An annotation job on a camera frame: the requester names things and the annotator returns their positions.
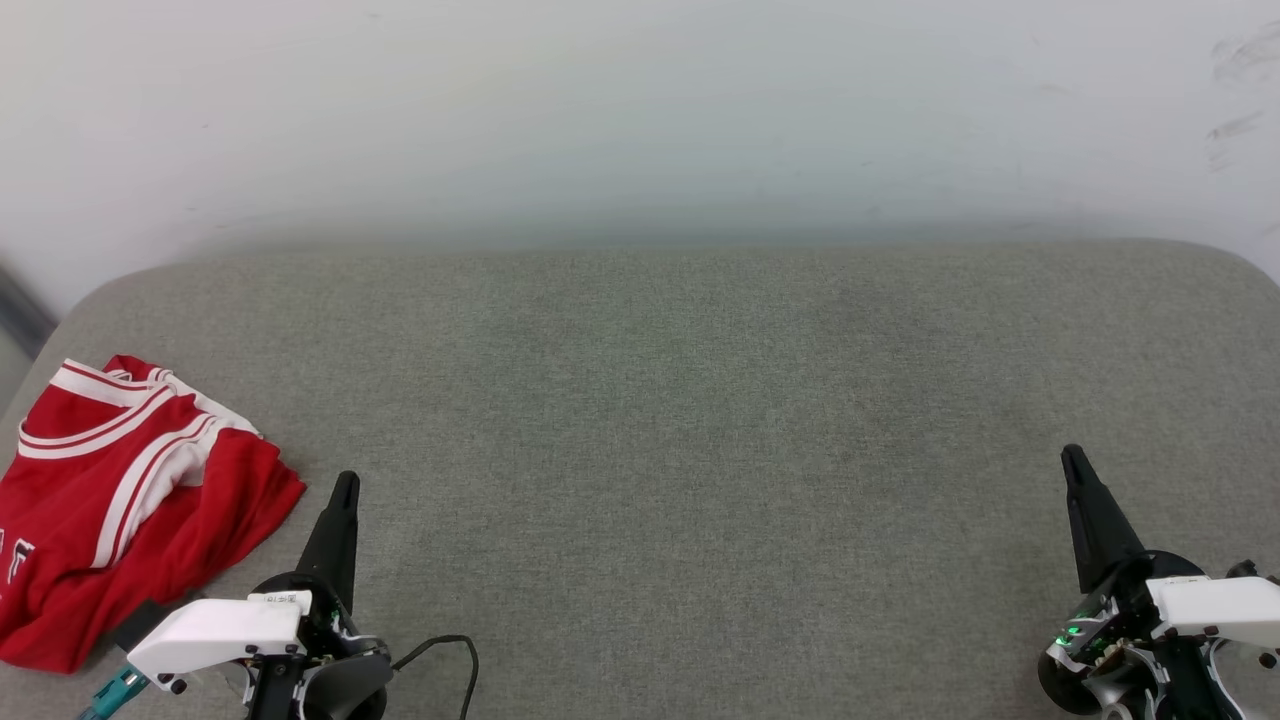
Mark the red Bulls basketball jersey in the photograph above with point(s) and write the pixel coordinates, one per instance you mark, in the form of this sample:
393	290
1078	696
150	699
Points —
200	520

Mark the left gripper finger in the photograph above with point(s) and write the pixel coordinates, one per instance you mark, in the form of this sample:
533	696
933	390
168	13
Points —
335	545

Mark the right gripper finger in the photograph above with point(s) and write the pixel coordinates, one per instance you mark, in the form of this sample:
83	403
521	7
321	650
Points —
1100	530

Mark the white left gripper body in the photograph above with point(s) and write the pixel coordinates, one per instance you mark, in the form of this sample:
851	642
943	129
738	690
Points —
215	630

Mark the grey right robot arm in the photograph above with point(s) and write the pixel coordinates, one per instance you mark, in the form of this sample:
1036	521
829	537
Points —
1062	690

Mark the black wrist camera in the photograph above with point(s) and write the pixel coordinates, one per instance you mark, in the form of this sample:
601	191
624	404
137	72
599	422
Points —
140	622
1245	569

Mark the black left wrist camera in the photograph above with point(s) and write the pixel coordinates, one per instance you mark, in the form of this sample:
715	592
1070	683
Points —
140	622

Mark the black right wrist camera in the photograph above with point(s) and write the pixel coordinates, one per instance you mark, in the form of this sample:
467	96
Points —
1245	569

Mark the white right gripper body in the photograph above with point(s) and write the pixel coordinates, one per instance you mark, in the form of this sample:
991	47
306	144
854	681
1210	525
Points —
1220	605

